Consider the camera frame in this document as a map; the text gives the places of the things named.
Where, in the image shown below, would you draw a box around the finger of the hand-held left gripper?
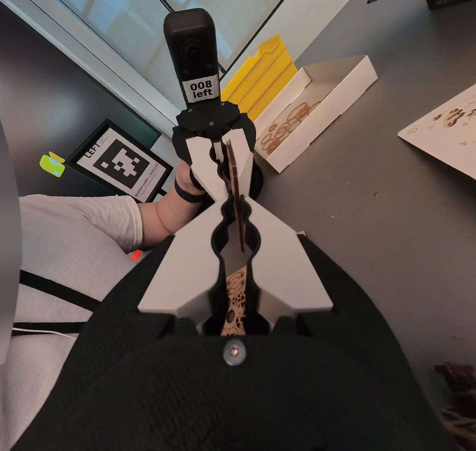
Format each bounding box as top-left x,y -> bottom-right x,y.
227,129 -> 256,200
185,136 -> 230,202

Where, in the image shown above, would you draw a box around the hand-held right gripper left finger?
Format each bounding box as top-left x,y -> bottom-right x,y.
138,195 -> 236,336

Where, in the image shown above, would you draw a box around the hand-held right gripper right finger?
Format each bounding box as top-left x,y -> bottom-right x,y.
238,195 -> 333,336

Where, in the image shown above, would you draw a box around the small plywood parts fret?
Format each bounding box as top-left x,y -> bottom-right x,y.
224,141 -> 247,254

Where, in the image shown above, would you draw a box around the large plywood parts sheet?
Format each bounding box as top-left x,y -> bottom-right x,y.
222,266 -> 249,336

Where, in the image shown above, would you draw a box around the illustrated instruction booklet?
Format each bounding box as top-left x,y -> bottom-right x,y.
397,85 -> 476,181

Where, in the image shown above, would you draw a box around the person's left forearm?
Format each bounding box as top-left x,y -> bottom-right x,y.
137,195 -> 216,253

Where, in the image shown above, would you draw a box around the partly built wooden model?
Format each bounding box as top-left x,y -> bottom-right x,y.
433,362 -> 476,451

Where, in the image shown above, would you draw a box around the person's left hand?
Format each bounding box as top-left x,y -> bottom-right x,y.
175,159 -> 209,199

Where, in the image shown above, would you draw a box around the black wristband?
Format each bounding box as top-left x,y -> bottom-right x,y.
174,180 -> 208,203

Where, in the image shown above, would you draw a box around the tall stack of yellow bins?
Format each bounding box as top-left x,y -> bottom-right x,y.
220,33 -> 298,122

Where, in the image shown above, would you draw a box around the pile of tan rubber bands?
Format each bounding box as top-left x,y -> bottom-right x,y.
260,102 -> 322,154

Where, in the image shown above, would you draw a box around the black framed marker sign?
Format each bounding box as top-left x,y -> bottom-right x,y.
65,118 -> 174,203

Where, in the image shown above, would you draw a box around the white cardboard tray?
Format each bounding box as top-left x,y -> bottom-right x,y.
254,54 -> 379,174

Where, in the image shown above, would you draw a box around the large glass window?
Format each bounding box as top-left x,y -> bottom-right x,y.
31,0 -> 303,111

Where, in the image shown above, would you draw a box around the lime green tag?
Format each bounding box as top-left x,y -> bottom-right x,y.
39,152 -> 66,178

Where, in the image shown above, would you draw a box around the black harness straps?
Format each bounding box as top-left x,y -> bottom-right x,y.
13,270 -> 102,336

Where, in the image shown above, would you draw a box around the white cable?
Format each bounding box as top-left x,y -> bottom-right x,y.
12,328 -> 79,338

